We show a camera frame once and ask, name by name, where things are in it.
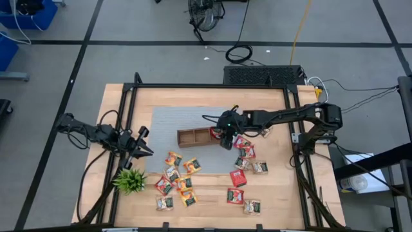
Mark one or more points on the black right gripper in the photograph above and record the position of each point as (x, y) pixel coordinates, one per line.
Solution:
(231, 124)

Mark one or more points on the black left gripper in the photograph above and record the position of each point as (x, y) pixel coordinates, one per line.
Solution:
(125, 141)

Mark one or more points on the red strawberry tea packet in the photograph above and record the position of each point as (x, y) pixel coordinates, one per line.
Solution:
(235, 196)
(242, 142)
(247, 152)
(214, 132)
(163, 186)
(238, 178)

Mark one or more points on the wooden three-compartment tray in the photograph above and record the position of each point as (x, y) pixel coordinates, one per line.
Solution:
(193, 138)

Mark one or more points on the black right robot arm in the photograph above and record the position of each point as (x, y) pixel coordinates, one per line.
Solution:
(289, 116)

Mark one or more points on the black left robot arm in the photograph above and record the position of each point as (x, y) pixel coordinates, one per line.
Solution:
(93, 132)

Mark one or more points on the orange mango tea packet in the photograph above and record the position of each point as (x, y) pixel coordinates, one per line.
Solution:
(174, 158)
(183, 183)
(188, 197)
(192, 165)

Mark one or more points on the spiky green artificial plant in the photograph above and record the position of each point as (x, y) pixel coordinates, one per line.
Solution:
(128, 181)

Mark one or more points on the grey ribbed mat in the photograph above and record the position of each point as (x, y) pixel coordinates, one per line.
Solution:
(167, 119)

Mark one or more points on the black perforated computer case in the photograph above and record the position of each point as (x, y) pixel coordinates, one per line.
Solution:
(260, 75)

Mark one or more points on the yellow connector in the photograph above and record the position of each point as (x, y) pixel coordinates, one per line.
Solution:
(318, 92)

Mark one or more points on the black floor fan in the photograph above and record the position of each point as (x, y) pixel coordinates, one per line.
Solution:
(204, 14)

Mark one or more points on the black chair base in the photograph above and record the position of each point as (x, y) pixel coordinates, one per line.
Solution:
(4, 109)

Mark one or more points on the grey metal foot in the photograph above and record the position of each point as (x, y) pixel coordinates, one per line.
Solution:
(13, 76)

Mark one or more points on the black metal rack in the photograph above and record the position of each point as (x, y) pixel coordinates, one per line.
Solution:
(370, 161)

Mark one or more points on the white box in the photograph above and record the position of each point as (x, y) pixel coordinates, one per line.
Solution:
(373, 185)

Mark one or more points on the large blue storage bin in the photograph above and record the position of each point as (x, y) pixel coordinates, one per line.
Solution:
(45, 17)

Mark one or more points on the small blue storage bin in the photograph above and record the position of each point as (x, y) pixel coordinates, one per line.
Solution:
(6, 53)

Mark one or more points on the black device in bin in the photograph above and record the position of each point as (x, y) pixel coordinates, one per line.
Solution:
(29, 6)

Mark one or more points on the black aluminium table frame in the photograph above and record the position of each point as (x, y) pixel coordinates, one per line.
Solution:
(209, 86)

